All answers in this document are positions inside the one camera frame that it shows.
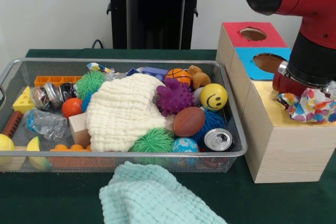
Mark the red ball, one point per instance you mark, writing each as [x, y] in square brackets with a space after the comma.
[72, 107]

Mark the silver drink can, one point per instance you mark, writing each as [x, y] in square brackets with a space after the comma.
[218, 139]

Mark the cream knitted cloth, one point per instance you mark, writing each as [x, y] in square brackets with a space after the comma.
[123, 114]

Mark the wooden box with three holes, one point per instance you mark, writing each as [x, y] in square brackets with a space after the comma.
[278, 145]

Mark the orange toy basketball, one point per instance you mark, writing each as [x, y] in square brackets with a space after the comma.
[179, 75]

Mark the orange toy brick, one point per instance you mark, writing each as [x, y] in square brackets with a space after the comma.
[71, 148]

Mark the plain yellow ball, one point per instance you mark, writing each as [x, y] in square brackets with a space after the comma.
[6, 142]

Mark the white multicolour print cloth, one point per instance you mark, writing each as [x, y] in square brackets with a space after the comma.
[312, 107]

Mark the purple spiky ball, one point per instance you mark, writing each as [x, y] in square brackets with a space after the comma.
[175, 98]

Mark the green spiky ball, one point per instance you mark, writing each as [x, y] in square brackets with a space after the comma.
[91, 83]
[152, 142]

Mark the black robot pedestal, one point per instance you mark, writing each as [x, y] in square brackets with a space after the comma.
[152, 14]

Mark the orange plastic tray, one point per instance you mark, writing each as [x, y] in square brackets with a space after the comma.
[52, 80]

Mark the mint green knitted cloth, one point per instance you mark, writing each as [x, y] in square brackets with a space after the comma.
[152, 195]

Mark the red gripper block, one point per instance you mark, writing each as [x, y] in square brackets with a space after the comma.
[286, 85]

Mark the yellow cheese wedge toy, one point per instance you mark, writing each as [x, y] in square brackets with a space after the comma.
[23, 102]

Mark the plain wooden block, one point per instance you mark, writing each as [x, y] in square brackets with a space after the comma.
[80, 129]

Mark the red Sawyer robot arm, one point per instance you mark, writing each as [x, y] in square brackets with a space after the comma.
[310, 3]

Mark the yellow smiley face ball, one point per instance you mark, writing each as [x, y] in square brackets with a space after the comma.
[213, 97]

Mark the brown toy football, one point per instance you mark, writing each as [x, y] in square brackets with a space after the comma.
[188, 121]

